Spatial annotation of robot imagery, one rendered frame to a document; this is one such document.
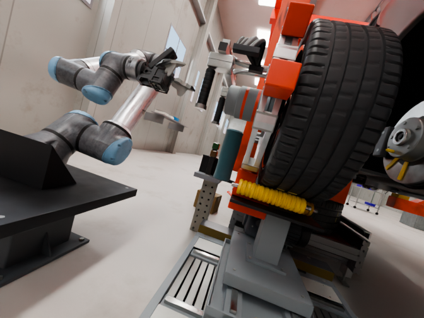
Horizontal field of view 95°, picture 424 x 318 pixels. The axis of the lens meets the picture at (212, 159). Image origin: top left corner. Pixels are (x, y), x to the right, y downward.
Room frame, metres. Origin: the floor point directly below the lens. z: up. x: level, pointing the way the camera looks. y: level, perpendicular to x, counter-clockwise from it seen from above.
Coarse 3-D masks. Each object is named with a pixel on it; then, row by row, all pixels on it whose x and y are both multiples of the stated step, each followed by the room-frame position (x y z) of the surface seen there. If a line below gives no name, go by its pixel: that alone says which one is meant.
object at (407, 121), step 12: (420, 108) 0.74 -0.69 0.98; (408, 120) 0.72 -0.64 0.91; (420, 120) 0.67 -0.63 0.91; (420, 132) 0.65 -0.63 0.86; (408, 144) 0.68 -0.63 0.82; (420, 144) 0.65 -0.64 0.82; (396, 156) 0.71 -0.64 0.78; (408, 156) 0.68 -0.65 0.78; (420, 156) 0.67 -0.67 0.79; (396, 168) 0.76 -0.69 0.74; (408, 168) 0.70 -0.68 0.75; (420, 168) 0.65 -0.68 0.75; (396, 180) 0.74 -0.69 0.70; (408, 180) 0.68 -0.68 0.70; (420, 180) 0.64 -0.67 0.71
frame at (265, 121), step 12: (276, 48) 0.59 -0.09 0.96; (288, 48) 0.59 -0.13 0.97; (288, 60) 0.59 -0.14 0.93; (264, 96) 0.59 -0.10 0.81; (276, 108) 0.58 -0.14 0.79; (264, 120) 0.59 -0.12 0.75; (276, 120) 0.58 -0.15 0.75; (252, 132) 0.62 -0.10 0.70; (264, 132) 0.66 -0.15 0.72; (252, 144) 0.66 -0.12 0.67; (264, 144) 0.64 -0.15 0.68; (252, 168) 0.73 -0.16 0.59
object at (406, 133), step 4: (404, 128) 0.71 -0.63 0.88; (396, 132) 0.74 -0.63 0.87; (400, 132) 0.73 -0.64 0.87; (404, 132) 0.70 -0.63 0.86; (408, 132) 0.69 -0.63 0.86; (396, 136) 0.74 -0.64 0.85; (400, 136) 0.71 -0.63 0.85; (404, 136) 0.69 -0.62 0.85; (408, 136) 0.69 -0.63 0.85; (392, 140) 0.74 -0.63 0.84; (396, 140) 0.73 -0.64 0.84; (400, 140) 0.71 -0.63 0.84; (404, 140) 0.69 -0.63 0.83; (396, 144) 0.72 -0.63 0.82; (400, 144) 0.71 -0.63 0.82
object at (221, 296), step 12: (228, 240) 1.04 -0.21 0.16; (216, 276) 0.73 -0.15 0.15; (216, 288) 0.67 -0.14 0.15; (228, 288) 0.66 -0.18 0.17; (216, 300) 0.61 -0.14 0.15; (228, 300) 0.60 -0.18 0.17; (240, 300) 0.62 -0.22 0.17; (252, 300) 0.66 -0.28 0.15; (264, 300) 0.68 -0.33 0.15; (204, 312) 0.56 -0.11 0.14; (216, 312) 0.55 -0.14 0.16; (228, 312) 0.55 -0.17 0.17; (240, 312) 0.57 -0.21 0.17; (252, 312) 0.61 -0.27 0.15; (264, 312) 0.62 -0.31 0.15; (276, 312) 0.64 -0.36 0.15; (288, 312) 0.62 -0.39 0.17; (312, 312) 0.66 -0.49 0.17
